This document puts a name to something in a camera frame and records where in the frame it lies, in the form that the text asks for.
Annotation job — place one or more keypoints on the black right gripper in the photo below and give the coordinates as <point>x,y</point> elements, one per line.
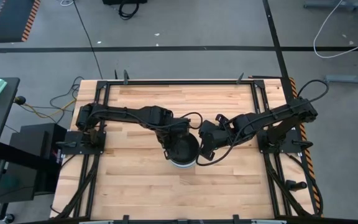
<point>216,133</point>

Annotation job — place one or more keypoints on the black bowl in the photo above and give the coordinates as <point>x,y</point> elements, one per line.
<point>185,151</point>

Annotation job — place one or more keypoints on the white bowl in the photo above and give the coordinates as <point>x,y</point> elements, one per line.
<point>183,165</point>

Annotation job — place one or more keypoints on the black table clamp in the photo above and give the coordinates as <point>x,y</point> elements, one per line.
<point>235,219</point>
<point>125,219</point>
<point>125,77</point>

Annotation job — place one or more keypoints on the black metal table frame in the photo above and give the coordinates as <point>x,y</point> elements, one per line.
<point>179,82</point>

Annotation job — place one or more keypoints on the black equipment box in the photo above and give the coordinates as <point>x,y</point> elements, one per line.
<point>39,137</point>

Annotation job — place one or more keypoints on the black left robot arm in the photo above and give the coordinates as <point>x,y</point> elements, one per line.
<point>120,112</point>

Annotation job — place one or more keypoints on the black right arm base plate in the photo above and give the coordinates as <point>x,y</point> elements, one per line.
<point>292,146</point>

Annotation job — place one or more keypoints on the black floor mat striped edge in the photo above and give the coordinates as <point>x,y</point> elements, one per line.
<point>11,18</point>

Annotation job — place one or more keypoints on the silver bracket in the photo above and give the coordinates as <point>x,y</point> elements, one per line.
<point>269,222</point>
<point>96,222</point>

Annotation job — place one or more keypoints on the grey furniture base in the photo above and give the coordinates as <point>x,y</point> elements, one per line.
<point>328,4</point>

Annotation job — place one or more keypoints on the grey furniture leg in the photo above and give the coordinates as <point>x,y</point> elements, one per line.
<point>353,77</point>

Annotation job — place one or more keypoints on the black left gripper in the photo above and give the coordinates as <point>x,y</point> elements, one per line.
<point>174,130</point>

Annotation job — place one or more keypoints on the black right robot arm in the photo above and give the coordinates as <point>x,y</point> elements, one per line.
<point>278,112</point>

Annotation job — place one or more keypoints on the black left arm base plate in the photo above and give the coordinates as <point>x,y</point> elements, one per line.
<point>82,150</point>

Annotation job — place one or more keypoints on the black round knob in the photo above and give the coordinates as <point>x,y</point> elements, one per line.
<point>20,100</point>

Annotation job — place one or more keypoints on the black desk caster wheel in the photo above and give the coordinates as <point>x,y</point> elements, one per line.
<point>9,218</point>

